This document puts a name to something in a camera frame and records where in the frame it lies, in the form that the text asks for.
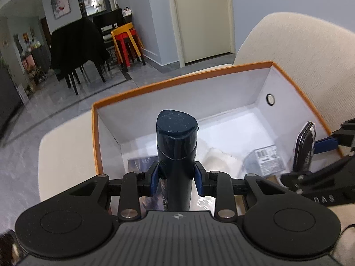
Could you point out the clear plastic box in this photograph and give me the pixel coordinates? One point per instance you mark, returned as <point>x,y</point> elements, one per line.
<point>266,159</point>

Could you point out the wall picture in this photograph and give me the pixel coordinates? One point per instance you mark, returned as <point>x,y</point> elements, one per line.
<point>61,5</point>

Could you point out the black dining chair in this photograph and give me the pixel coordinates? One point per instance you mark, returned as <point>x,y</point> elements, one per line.
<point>75,80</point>

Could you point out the red plastic stool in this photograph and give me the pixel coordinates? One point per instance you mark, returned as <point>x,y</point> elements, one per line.
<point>124,47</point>

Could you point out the printed picture card box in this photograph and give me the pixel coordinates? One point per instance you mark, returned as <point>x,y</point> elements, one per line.
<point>141,164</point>

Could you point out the black printed case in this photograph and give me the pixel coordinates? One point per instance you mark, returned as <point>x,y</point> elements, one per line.
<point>303,149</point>

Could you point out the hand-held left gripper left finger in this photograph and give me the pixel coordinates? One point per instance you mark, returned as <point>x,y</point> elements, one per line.
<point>155,180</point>

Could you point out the dark grey cabinet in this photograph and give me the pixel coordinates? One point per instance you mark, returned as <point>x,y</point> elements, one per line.
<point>8,99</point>

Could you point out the orange cardboard box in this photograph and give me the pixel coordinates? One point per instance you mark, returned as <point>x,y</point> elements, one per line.
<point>194,88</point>

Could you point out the white cosmetic tube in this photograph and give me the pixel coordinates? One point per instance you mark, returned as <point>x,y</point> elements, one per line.
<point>222,159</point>

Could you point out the yellow and red stools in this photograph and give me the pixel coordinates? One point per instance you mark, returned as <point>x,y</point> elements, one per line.
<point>126,29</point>

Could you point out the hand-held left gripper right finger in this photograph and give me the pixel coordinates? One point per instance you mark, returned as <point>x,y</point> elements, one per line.
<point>200,180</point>

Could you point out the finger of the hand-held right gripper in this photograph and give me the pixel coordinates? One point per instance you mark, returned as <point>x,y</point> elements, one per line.
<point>313,178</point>
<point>327,145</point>

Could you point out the beige sofa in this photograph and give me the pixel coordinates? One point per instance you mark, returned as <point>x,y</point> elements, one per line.
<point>291,38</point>

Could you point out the dark dining table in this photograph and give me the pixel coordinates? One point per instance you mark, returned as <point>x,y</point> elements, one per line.
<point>109,19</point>

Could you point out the dark blue shampoo bottle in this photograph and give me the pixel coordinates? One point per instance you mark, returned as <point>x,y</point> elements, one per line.
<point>176,155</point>

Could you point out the white door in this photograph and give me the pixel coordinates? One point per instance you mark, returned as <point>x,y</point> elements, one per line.
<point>202,19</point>

